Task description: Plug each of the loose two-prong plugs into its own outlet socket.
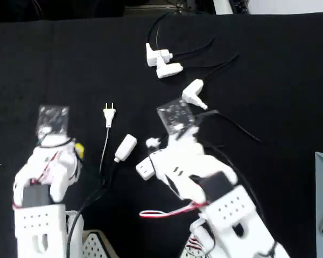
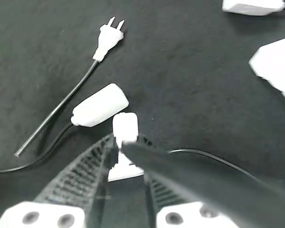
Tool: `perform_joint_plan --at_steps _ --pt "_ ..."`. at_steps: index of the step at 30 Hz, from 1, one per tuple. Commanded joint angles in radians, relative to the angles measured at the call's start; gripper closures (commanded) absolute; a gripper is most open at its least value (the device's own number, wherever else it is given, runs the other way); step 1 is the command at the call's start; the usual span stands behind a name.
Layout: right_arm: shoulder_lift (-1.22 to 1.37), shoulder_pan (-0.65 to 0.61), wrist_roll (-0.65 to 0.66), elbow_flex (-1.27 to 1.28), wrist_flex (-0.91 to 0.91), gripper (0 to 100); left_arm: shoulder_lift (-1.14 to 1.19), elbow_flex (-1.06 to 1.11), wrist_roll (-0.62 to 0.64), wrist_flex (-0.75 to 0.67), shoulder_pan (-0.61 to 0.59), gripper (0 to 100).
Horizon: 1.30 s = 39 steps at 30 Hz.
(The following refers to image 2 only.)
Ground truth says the black cable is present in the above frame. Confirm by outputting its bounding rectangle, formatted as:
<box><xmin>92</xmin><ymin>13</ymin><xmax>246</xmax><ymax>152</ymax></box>
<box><xmin>121</xmin><ymin>140</ymin><xmax>285</xmax><ymax>228</ymax></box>

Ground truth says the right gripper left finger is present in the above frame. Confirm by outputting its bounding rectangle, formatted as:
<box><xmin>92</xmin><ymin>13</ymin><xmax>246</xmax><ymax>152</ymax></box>
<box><xmin>0</xmin><ymin>133</ymin><xmax>117</xmax><ymax>228</ymax></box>

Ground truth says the white oval outlet socket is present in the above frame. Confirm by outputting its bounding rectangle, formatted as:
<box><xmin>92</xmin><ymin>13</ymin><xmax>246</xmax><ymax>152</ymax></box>
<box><xmin>0</xmin><ymin>83</ymin><xmax>130</xmax><ymax>174</ymax></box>

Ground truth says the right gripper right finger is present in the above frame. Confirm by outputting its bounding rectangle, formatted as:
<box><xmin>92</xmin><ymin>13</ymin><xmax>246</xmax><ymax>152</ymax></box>
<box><xmin>137</xmin><ymin>134</ymin><xmax>231</xmax><ymax>228</ymax></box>

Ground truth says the white two-prong plug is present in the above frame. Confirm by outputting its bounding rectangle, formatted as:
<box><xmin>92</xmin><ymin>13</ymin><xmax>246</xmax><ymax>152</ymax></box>
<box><xmin>107</xmin><ymin>112</ymin><xmax>261</xmax><ymax>183</ymax></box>
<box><xmin>13</xmin><ymin>16</ymin><xmax>125</xmax><ymax>158</ymax></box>

